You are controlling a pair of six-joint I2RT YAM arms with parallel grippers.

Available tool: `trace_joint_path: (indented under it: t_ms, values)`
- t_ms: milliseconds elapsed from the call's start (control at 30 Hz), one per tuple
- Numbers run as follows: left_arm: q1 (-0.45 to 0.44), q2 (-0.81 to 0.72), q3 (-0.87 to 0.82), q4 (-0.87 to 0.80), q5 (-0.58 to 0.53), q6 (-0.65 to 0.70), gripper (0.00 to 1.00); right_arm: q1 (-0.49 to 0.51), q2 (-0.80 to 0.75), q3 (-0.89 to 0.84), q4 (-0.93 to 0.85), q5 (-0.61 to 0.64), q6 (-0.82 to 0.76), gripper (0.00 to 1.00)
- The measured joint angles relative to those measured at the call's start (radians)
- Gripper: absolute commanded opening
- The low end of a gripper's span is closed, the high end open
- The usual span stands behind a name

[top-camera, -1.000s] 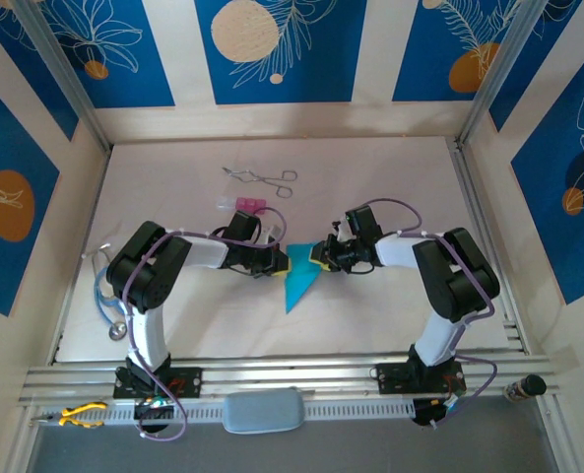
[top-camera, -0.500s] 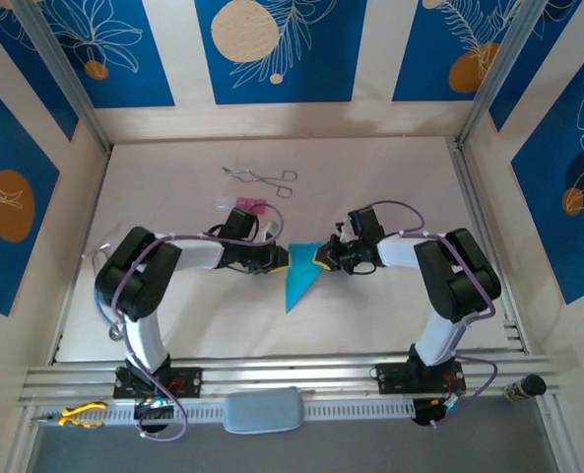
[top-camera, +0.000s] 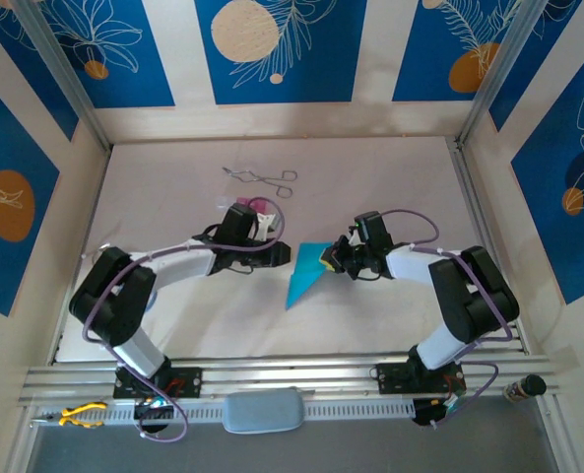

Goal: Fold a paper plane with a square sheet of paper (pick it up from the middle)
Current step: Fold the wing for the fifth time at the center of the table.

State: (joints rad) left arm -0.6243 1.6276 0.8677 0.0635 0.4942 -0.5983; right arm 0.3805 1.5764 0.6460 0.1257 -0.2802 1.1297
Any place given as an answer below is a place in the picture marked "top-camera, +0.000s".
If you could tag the black left wiring connector block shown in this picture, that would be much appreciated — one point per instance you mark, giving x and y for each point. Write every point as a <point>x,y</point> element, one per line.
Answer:
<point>153,413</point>

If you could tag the pink and clear pill box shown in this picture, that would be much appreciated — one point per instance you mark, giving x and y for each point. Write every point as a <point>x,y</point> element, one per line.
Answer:
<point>225,202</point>

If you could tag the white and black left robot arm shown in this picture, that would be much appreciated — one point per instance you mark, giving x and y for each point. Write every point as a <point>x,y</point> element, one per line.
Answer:
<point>139,355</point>

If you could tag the grey zipped pouch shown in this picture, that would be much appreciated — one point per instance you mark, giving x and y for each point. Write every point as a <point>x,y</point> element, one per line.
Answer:
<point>264,411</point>

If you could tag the small bottle with black cap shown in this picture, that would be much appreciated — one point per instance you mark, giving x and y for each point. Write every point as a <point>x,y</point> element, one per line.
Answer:
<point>525,388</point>

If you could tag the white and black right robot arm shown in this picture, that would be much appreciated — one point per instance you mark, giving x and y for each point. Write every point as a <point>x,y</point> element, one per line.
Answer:
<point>444,345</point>

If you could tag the blue paper sheet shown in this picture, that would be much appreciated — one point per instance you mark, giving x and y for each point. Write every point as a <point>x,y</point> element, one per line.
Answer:
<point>304,276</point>

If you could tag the black wiring connector block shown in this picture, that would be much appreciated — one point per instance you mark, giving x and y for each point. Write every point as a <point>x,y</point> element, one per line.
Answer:
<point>422,411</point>
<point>153,413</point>

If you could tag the aluminium frame post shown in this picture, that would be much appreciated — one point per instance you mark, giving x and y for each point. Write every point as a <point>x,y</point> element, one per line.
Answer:
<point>68,74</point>
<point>503,74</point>

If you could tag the aluminium table side rail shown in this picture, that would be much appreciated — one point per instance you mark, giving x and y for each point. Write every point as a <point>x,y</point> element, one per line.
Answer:
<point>481,222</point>

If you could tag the aluminium rail frame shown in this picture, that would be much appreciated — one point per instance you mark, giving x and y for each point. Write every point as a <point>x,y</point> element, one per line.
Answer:
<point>272,369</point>

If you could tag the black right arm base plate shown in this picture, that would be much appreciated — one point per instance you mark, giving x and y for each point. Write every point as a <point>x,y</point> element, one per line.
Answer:
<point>395,378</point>

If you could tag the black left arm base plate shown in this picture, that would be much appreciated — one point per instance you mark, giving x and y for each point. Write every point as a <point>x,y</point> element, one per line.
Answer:
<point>188,382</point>

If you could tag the black right wiring connector block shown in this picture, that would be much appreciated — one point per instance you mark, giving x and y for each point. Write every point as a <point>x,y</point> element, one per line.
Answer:
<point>422,411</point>

